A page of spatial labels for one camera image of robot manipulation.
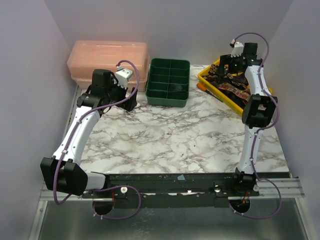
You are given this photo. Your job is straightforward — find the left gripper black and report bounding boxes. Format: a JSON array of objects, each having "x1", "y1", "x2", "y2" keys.
[{"x1": 105, "y1": 76, "x2": 137, "y2": 111}]

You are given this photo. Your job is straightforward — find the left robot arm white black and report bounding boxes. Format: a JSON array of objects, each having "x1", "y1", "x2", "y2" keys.
[{"x1": 40, "y1": 66, "x2": 137, "y2": 198}]

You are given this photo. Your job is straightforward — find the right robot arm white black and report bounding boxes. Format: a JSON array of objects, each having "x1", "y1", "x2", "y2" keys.
[{"x1": 218, "y1": 39, "x2": 278, "y2": 197}]

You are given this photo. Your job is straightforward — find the dark paisley tie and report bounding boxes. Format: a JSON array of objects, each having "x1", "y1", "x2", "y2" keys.
[{"x1": 204, "y1": 63, "x2": 251, "y2": 109}]

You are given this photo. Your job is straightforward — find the colourful patterned tie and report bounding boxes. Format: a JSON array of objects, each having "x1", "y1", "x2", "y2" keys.
[{"x1": 218, "y1": 83, "x2": 251, "y2": 102}]

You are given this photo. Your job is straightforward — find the yellow plastic tray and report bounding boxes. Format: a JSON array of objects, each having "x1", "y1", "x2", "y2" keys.
[{"x1": 198, "y1": 54, "x2": 263, "y2": 116}]

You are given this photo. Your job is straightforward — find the pink translucent storage box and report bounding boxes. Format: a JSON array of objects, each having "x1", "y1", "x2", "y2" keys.
[{"x1": 67, "y1": 40, "x2": 150, "y2": 92}]

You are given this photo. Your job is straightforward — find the green divided organizer tray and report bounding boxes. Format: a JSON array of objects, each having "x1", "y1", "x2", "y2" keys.
[{"x1": 145, "y1": 58, "x2": 191, "y2": 108}]

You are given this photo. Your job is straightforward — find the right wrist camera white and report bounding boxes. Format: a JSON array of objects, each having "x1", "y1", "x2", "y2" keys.
[{"x1": 230, "y1": 39, "x2": 244, "y2": 58}]

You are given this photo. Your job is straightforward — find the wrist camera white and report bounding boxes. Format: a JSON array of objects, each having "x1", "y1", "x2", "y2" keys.
[
  {"x1": 230, "y1": 39, "x2": 244, "y2": 58},
  {"x1": 114, "y1": 65, "x2": 134, "y2": 89}
]

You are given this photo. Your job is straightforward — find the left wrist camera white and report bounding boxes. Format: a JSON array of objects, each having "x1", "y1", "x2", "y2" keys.
[{"x1": 114, "y1": 65, "x2": 134, "y2": 89}]

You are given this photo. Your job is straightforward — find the orange handled tool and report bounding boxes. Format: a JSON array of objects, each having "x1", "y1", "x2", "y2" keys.
[{"x1": 196, "y1": 82, "x2": 223, "y2": 102}]

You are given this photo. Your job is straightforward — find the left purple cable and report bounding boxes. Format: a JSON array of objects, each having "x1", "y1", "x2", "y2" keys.
[{"x1": 51, "y1": 59, "x2": 142, "y2": 221}]

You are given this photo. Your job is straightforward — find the black mounting base plate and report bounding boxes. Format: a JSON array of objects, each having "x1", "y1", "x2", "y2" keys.
[{"x1": 82, "y1": 173, "x2": 259, "y2": 209}]

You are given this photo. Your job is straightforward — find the aluminium rail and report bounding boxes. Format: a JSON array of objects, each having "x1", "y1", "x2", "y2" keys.
[{"x1": 39, "y1": 178, "x2": 305, "y2": 201}]

